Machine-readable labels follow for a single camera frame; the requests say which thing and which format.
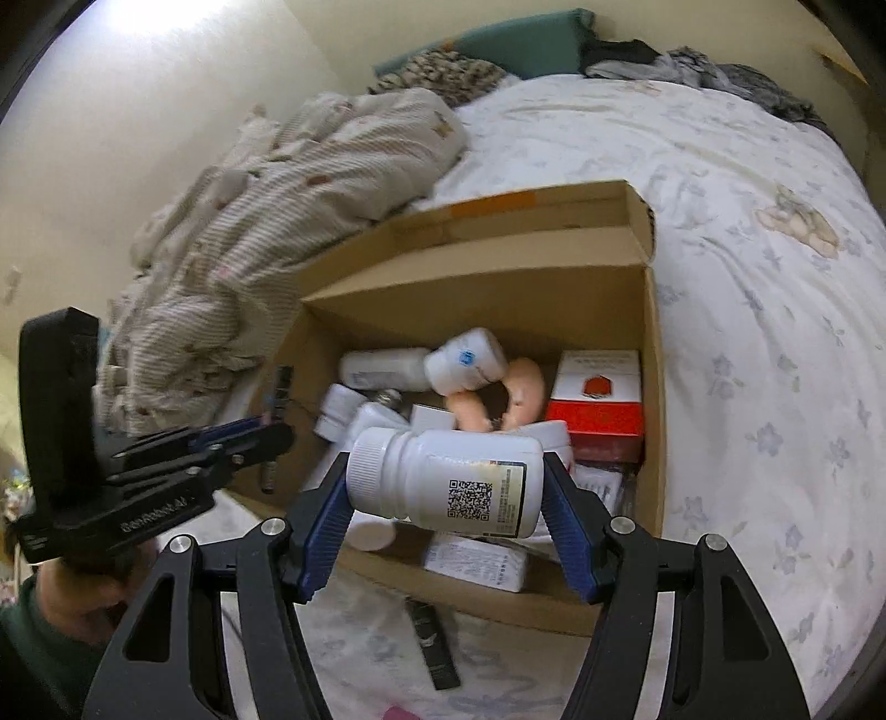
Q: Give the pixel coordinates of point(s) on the cardboard box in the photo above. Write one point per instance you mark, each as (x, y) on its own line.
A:
(484, 277)

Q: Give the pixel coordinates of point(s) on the dark stick packet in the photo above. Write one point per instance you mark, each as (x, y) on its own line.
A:
(432, 644)

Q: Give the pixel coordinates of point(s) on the grey garment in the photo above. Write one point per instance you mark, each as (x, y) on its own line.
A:
(664, 69)

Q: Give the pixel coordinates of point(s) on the pink packet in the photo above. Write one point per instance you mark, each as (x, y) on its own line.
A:
(400, 713)

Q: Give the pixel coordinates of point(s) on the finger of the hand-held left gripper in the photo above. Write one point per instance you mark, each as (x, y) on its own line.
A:
(207, 436)
(249, 446)

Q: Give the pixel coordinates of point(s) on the bed with floral sheet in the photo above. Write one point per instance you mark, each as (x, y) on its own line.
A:
(761, 415)

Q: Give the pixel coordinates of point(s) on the small white box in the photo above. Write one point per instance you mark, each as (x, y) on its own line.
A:
(430, 417)

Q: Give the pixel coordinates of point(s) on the dark slim stick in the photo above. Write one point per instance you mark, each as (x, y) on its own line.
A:
(280, 394)

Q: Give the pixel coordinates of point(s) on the long white bottle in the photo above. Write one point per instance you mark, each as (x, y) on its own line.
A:
(387, 368)

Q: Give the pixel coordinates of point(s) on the teal cushion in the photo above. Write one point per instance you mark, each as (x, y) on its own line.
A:
(526, 45)

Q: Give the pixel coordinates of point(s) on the white bottle blue label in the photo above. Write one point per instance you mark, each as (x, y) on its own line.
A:
(467, 360)

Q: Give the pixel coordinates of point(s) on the black garment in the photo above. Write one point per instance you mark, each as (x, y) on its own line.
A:
(619, 52)

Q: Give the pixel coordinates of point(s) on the dark patterned garment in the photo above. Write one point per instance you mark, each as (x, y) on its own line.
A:
(775, 93)

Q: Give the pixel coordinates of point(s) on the white pill bottle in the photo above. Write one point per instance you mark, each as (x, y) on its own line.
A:
(443, 481)

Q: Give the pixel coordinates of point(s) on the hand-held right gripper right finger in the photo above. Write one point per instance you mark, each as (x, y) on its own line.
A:
(574, 533)

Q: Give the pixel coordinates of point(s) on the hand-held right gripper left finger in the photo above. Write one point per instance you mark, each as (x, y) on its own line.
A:
(322, 533)

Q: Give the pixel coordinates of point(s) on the red and white box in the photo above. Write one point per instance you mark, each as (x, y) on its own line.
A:
(599, 401)

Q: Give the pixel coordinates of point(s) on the leopard print cloth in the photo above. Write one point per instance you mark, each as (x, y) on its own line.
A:
(443, 76)

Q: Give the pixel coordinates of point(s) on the striped crumpled blanket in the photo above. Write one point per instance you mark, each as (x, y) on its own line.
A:
(277, 208)

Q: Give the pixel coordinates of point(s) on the beige curved massager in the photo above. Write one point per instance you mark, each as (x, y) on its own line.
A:
(529, 388)

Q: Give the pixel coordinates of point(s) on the white wall switch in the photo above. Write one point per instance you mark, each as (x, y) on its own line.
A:
(12, 287)

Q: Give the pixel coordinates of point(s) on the person's left forearm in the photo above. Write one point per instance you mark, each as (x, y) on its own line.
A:
(41, 658)

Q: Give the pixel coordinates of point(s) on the white round cap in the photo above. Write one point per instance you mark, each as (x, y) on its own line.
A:
(370, 534)

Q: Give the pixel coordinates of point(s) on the wooden board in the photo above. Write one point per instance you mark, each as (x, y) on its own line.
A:
(844, 66)

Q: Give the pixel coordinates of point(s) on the person's left hand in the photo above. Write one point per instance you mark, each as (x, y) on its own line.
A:
(90, 595)

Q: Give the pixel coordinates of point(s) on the white medicine box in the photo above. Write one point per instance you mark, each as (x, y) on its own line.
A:
(477, 564)

